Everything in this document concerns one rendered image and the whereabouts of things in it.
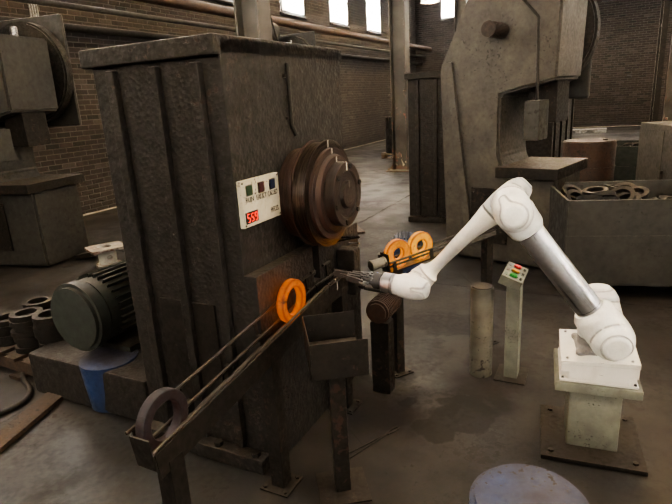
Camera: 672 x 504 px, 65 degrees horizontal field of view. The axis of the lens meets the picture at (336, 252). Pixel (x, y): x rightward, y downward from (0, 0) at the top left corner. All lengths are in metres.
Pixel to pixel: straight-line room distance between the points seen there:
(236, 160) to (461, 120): 3.19
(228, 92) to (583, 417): 1.95
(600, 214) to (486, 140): 1.25
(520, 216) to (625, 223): 2.30
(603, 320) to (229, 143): 1.50
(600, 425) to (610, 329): 0.57
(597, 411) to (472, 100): 3.07
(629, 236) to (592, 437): 1.95
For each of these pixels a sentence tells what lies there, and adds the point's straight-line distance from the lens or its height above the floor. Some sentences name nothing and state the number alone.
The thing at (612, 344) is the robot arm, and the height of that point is 0.62.
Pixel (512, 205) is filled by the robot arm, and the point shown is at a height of 1.13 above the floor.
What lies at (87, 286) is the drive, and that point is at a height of 0.66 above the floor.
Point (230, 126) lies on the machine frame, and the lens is 2.01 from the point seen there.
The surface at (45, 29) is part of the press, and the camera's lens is 6.77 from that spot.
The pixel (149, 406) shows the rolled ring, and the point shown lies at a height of 0.71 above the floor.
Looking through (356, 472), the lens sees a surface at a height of 0.01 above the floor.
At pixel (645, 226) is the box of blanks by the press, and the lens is 4.24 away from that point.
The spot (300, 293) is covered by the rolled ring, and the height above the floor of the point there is 0.74.
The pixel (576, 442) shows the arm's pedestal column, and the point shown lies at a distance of 2.63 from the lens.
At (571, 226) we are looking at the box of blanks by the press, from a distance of 4.11.
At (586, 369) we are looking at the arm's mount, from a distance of 2.41.
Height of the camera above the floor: 1.51
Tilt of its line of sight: 16 degrees down
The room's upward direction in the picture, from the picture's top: 3 degrees counter-clockwise
